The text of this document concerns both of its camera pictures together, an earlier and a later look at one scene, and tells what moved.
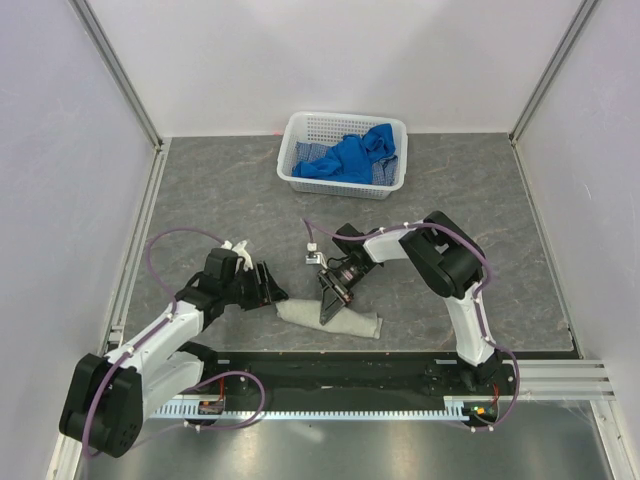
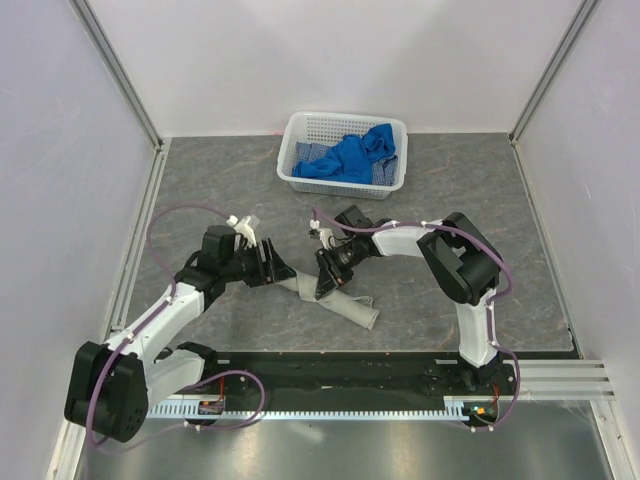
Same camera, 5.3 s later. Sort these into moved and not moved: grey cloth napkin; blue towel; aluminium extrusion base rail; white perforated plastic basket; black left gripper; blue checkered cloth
Moved: black left gripper; grey cloth napkin
Not moved: aluminium extrusion base rail; blue checkered cloth; blue towel; white perforated plastic basket
